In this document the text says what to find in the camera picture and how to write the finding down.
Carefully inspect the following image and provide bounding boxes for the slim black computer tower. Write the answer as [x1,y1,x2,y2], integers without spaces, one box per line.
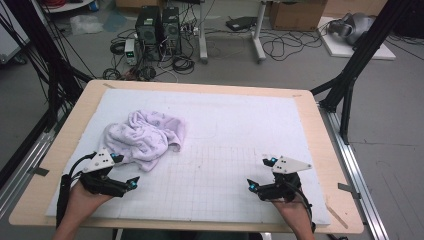
[161,6,183,56]

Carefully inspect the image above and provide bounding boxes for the thin wooden stick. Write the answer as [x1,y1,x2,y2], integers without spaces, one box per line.
[324,202,350,231]

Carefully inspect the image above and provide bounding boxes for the large black computer tower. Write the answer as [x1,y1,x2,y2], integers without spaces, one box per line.
[134,5,163,62]

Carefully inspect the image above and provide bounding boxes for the black tape piece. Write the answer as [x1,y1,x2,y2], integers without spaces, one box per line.
[27,166,51,177]

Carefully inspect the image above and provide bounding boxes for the white desk leg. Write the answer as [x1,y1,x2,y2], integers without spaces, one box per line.
[197,0,210,65]
[251,0,268,64]

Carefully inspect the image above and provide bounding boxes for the aluminium rail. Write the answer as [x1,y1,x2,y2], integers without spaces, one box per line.
[319,105,390,240]
[0,129,57,218]

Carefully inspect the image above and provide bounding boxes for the black metal frame stand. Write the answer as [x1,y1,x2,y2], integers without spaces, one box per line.
[309,0,415,146]

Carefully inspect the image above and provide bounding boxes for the grey helmet-like device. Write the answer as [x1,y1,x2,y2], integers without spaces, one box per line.
[327,12,377,46]

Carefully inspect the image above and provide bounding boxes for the black metal frame with cables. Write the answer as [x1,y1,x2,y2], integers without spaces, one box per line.
[0,0,95,188]

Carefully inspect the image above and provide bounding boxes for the pale lilac printed towel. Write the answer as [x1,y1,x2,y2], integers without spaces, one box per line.
[99,109,187,173]

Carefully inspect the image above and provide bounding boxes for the small white power supply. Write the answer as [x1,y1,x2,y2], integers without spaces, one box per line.
[123,37,138,66]

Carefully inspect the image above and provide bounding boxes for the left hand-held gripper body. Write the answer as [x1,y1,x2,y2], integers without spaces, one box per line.
[79,148,130,198]

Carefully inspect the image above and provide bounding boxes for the large cardboard box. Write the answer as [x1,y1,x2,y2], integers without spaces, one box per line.
[268,0,328,32]

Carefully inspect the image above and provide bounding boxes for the white floor board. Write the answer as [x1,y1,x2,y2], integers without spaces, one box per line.
[317,16,397,61]

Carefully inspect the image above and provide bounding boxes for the coiled black cable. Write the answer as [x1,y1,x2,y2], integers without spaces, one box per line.
[171,54,196,76]

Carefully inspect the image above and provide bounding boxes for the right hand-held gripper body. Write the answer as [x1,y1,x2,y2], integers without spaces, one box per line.
[257,155,313,203]

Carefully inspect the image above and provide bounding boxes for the flat black device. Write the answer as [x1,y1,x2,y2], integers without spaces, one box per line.
[225,15,258,33]

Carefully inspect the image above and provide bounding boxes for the person's right hand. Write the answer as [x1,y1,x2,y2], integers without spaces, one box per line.
[271,191,314,231]

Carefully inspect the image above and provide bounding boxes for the clear plastic bag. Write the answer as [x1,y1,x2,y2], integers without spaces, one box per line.
[69,14,105,36]

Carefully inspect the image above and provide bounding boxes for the tangled black floor cable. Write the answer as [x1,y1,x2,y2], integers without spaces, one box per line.
[259,29,323,63]

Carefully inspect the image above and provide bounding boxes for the white foam mat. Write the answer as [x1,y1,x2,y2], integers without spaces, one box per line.
[45,88,332,226]

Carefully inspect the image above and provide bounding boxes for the person's left hand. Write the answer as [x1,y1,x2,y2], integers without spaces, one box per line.
[64,181,113,229]

